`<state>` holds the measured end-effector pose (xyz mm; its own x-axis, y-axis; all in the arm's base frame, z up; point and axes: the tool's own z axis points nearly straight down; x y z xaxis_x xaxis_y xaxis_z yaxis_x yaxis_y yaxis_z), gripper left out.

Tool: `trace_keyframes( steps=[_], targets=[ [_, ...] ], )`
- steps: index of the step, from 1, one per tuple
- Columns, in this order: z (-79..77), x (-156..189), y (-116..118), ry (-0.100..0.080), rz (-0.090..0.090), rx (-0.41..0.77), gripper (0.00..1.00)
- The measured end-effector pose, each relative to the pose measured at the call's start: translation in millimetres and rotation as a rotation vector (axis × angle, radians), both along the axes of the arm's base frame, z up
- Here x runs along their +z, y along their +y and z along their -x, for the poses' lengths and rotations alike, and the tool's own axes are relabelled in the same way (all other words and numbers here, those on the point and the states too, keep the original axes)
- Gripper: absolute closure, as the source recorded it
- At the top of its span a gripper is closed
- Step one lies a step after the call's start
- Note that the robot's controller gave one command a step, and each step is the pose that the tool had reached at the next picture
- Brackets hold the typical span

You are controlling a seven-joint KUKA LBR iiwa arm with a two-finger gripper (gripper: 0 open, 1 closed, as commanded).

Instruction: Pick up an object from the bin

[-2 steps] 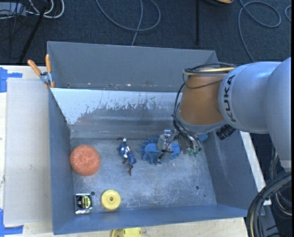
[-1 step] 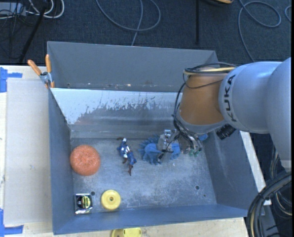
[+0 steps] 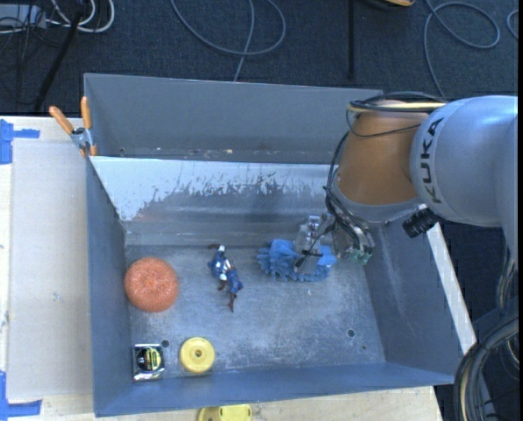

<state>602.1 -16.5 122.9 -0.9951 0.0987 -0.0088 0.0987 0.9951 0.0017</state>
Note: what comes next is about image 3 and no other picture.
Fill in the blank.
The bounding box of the black cylinder on white bracket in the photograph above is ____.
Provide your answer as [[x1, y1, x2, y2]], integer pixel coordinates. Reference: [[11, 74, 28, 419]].
[[401, 203, 441, 239]]

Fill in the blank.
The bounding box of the blue toy figure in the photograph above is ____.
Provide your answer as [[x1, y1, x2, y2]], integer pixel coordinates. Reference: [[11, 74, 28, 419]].
[[206, 243, 245, 314]]

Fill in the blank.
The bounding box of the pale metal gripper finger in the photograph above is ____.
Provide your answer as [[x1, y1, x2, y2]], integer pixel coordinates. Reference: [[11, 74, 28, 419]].
[[299, 250, 325, 276], [294, 215, 323, 253]]

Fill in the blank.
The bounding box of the yellow disc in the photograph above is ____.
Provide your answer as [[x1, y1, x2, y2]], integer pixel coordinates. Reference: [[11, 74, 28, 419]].
[[178, 336, 216, 375]]

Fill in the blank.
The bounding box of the yellow flat toy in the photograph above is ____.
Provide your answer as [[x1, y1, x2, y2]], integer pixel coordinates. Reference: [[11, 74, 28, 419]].
[[196, 403, 254, 421]]

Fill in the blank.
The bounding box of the pale flat board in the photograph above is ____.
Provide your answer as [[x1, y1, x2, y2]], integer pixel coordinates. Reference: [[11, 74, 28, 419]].
[[5, 138, 97, 405]]

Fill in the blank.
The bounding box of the grey metal bin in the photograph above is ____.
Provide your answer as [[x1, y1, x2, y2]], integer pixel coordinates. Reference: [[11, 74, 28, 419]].
[[82, 72, 478, 418]]

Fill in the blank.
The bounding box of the black and yellow tape measure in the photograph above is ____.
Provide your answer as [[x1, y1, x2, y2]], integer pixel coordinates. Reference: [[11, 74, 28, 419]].
[[132, 343, 167, 382]]

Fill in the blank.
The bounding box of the orange sponge ball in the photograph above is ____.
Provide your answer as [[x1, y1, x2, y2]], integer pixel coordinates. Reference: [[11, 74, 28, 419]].
[[123, 256, 180, 314]]

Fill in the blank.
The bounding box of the blue fringed cloth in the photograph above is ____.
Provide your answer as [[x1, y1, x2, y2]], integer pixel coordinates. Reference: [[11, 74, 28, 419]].
[[255, 238, 339, 284]]

